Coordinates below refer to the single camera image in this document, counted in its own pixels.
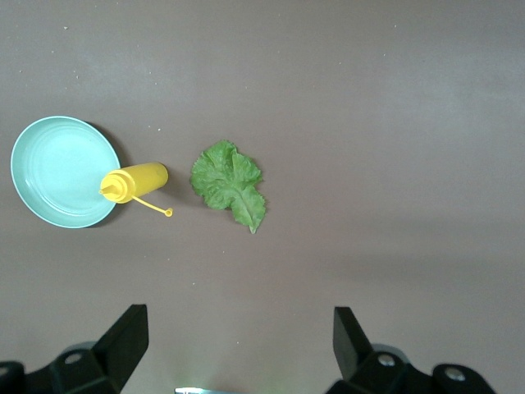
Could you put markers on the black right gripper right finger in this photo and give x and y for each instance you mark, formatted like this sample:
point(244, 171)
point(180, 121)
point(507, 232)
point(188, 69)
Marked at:
point(369, 369)

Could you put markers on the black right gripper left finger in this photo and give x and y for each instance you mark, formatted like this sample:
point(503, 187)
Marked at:
point(102, 361)

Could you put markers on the green lettuce leaf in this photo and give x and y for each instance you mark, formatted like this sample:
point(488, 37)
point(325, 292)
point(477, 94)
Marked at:
point(229, 184)

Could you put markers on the mint green plate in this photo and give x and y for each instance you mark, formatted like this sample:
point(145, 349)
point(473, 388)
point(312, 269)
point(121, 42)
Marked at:
point(57, 172)

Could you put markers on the yellow squeeze sauce bottle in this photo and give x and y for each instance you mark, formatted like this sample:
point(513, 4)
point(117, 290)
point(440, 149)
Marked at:
point(141, 178)

